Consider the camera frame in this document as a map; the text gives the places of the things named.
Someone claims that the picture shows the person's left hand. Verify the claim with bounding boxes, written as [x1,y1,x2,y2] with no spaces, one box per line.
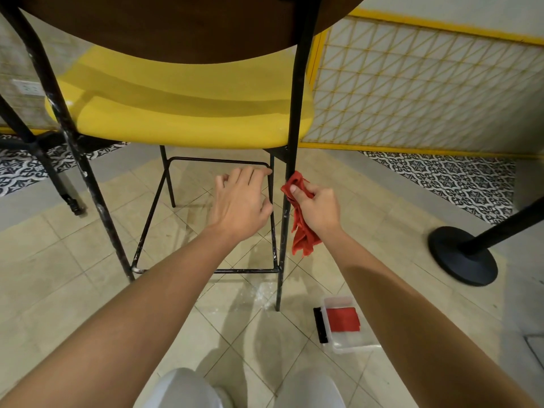
[207,166,274,244]

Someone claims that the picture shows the person's right hand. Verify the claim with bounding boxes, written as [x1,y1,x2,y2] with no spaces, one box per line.
[289,182,342,240]

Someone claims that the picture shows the red cleaning cloth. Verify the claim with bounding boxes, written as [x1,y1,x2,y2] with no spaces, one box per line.
[280,171,322,257]

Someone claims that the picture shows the person's right forearm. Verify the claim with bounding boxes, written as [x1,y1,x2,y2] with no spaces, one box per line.
[319,227,540,408]

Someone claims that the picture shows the person's left forearm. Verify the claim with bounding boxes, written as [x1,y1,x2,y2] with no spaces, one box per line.
[0,225,243,408]

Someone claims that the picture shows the yellow seat black metal chair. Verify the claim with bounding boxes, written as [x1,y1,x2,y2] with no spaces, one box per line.
[0,0,369,312]

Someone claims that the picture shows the black scraper tool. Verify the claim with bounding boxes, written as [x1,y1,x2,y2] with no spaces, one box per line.
[313,307,329,345]

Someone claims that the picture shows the red folded cloth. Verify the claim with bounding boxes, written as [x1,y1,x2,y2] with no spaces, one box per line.
[326,307,361,333]

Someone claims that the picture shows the clear plastic container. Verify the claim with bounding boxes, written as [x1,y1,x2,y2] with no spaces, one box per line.
[320,296,381,354]

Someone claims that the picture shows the yellow framed lattice panel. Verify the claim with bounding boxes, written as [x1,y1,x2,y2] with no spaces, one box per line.
[299,8,544,160]

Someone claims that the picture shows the black metal table leg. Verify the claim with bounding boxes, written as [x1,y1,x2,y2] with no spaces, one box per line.
[0,94,128,216]

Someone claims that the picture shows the black round base post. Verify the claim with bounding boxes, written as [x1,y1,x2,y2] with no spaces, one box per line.
[428,197,544,287]

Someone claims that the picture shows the white wall outlet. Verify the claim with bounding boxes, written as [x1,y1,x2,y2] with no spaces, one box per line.
[12,79,46,97]

